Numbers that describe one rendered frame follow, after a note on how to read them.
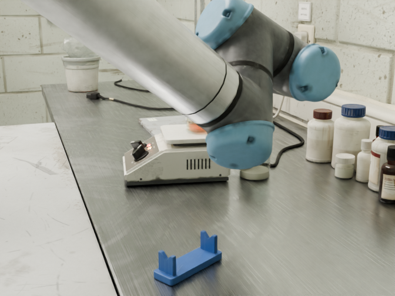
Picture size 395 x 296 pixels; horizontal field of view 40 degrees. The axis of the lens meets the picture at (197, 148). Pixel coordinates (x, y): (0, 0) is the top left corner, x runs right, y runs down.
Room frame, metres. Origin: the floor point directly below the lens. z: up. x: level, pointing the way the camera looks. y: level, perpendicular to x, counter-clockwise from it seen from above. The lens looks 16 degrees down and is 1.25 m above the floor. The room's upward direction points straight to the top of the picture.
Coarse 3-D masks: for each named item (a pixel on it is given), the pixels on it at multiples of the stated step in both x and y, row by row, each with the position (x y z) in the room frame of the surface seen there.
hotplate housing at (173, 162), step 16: (160, 144) 1.00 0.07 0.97; (176, 144) 0.99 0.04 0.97; (192, 144) 0.99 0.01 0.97; (144, 160) 0.96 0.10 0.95; (160, 160) 0.96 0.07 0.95; (176, 160) 0.96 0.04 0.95; (192, 160) 0.97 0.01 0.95; (208, 160) 0.97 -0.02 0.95; (128, 176) 0.95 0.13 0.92; (144, 176) 0.95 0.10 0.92; (160, 176) 0.96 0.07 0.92; (176, 176) 0.96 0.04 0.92; (192, 176) 0.97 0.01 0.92; (208, 176) 0.97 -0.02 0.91; (224, 176) 0.98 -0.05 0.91
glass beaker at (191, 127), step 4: (188, 120) 1.01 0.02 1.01; (188, 124) 1.01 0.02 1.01; (192, 124) 1.01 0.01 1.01; (188, 128) 1.01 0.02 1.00; (192, 128) 1.01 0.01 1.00; (196, 128) 1.01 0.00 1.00; (200, 128) 1.01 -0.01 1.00; (188, 132) 1.02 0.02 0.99; (192, 132) 1.01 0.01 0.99; (196, 132) 1.00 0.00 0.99; (200, 132) 1.00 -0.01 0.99; (204, 132) 1.01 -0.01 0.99
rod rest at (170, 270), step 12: (204, 240) 0.67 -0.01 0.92; (216, 240) 0.66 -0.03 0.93; (192, 252) 0.67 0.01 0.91; (204, 252) 0.67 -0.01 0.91; (216, 252) 0.66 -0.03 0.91; (168, 264) 0.61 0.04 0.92; (180, 264) 0.63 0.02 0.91; (192, 264) 0.63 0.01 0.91; (204, 264) 0.64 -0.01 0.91; (156, 276) 0.61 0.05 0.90; (168, 276) 0.60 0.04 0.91; (180, 276) 0.61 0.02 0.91
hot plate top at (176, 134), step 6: (162, 126) 1.07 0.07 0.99; (168, 126) 1.07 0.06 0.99; (174, 126) 1.07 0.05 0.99; (180, 126) 1.07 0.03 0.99; (162, 132) 1.02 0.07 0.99; (168, 132) 1.02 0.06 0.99; (174, 132) 1.02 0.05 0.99; (180, 132) 1.02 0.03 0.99; (168, 138) 0.98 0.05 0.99; (174, 138) 0.98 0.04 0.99; (180, 138) 0.98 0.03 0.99; (186, 138) 0.98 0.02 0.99; (192, 138) 0.98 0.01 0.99; (198, 138) 0.98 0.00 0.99; (204, 138) 0.98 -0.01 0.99
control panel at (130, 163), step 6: (150, 138) 1.08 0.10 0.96; (150, 144) 1.03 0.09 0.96; (156, 144) 1.01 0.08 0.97; (132, 150) 1.06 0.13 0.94; (150, 150) 1.00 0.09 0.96; (156, 150) 0.98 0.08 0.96; (126, 156) 1.04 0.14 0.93; (132, 156) 1.02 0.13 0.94; (150, 156) 0.96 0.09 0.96; (126, 162) 1.01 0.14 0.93; (132, 162) 0.99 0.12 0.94; (138, 162) 0.97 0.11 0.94; (126, 168) 0.97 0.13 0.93
